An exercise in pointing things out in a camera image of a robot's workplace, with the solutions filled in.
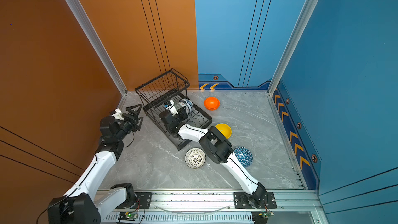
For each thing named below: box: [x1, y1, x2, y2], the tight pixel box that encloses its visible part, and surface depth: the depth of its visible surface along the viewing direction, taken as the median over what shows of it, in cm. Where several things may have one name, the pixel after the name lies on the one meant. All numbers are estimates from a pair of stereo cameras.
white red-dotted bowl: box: [184, 147, 207, 169], surface depth 87 cm
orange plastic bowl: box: [203, 96, 221, 111], surface depth 110 cm
